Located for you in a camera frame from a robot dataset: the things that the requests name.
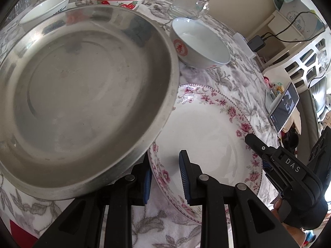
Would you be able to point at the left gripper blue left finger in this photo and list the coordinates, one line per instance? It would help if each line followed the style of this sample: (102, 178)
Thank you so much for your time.
(147, 186)

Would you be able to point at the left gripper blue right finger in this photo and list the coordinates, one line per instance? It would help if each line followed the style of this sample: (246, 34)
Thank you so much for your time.
(185, 170)

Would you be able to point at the pink floral round plate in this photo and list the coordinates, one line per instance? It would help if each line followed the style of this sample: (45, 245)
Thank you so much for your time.
(212, 129)

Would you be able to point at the stainless steel round plate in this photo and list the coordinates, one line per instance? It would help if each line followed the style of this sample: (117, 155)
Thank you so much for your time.
(83, 96)

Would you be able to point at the pale blue round bowl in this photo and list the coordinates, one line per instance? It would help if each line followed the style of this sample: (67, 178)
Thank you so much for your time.
(197, 46)

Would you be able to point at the small white square bowl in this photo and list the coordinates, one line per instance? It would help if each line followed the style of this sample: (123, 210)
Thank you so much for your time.
(43, 11)

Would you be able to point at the person right hand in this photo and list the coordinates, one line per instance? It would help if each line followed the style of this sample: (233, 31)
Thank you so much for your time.
(297, 234)

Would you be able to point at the dark brown fuzzy item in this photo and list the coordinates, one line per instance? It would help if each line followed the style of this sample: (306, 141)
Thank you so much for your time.
(290, 139)

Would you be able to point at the smartphone on stand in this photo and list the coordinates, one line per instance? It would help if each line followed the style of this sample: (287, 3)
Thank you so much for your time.
(283, 107)

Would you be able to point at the white phone stand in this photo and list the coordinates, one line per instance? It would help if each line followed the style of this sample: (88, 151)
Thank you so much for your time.
(270, 100)

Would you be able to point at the white lattice chair back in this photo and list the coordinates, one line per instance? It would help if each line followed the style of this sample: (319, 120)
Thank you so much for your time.
(305, 66)

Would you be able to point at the white power strip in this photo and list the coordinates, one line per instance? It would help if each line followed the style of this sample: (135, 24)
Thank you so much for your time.
(241, 41)

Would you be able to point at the black charger plug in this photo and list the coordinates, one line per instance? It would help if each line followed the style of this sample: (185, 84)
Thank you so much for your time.
(256, 43)

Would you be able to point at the white wooden shelf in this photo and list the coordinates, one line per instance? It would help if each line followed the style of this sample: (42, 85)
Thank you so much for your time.
(282, 35)

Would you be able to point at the clear glass mug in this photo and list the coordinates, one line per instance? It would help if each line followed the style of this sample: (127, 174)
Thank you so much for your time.
(191, 9)

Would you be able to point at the small clear glass cups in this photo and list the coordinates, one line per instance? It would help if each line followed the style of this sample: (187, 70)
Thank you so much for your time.
(19, 8)

